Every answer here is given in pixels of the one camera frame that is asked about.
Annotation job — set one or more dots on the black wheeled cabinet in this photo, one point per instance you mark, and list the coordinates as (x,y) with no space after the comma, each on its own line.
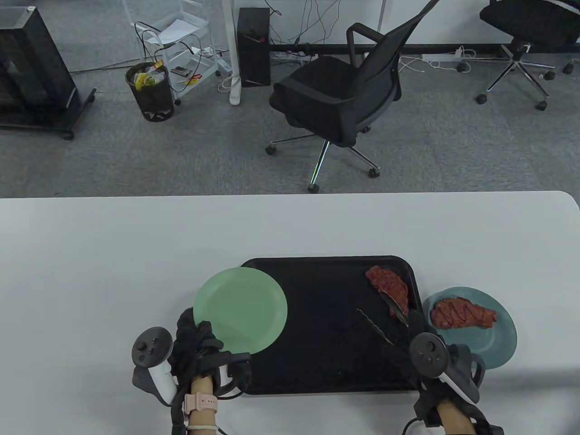
(31,68)

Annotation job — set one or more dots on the white wrist band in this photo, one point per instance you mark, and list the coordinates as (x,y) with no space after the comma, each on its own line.
(201,427)

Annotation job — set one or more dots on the pink wrist watch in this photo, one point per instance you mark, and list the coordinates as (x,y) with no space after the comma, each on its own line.
(201,402)

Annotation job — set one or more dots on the grill-marked red steak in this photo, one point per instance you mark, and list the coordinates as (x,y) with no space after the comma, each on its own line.
(462,313)

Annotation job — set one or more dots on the black textured tray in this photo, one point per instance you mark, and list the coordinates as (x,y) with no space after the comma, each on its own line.
(326,344)

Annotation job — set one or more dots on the person's right forearm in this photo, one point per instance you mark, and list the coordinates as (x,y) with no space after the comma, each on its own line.
(453,419)

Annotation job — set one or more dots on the white power strip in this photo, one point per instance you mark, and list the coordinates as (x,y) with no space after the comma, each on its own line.
(442,56)

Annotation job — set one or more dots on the black armrest office chair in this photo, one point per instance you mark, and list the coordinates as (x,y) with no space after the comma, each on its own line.
(317,95)

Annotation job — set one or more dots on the green plate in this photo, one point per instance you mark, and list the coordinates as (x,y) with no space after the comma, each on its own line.
(240,310)

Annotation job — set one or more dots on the black mesh trash bin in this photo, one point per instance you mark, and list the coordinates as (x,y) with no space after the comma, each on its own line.
(152,102)

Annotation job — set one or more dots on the grey VR controller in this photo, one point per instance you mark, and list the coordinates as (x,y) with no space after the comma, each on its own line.
(152,349)
(430,355)

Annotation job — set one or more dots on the black phone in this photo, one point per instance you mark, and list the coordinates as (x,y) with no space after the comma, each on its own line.
(181,71)

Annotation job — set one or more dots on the black computer tower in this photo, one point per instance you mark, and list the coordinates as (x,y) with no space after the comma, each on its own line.
(253,50)

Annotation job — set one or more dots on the white paper sheet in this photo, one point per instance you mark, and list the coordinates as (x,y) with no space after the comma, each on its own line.
(177,31)

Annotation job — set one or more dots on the person's right hand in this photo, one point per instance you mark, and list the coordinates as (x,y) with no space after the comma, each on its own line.
(405,358)

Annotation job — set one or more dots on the person's left hand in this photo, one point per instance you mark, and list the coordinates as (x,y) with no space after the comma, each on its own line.
(195,349)

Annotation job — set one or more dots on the yellow banana peel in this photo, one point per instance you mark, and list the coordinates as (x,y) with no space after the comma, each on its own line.
(144,81)

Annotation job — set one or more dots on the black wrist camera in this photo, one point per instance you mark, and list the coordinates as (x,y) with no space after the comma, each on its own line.
(238,369)
(423,410)

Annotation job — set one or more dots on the black mesh office chair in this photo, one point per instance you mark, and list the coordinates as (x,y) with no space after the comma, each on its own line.
(530,22)

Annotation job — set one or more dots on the teal blue plate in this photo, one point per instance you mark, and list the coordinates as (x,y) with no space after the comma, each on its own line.
(494,344)

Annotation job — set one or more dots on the marbled red steak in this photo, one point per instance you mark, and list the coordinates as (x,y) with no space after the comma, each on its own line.
(385,281)

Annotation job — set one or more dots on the person's left forearm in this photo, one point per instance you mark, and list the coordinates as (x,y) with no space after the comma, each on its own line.
(201,385)

